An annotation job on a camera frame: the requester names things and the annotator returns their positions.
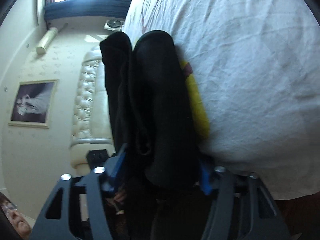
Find black pants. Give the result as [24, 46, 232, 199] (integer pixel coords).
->
[100, 31, 204, 239]

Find cream tufted leather headboard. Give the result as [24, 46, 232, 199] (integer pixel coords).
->
[69, 45, 115, 176]

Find framed wedding photo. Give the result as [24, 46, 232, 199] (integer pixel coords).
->
[8, 79, 58, 129]

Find person's face with glasses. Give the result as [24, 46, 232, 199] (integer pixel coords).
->
[0, 193, 32, 239]

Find white electric fan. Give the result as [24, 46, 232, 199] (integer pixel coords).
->
[104, 19, 124, 32]

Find patterned white bed sheet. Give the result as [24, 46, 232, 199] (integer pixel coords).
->
[124, 0, 319, 199]

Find dark blue curtain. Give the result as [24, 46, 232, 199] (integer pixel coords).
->
[44, 0, 132, 21]

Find white wall air conditioner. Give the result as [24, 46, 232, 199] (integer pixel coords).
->
[36, 27, 59, 55]

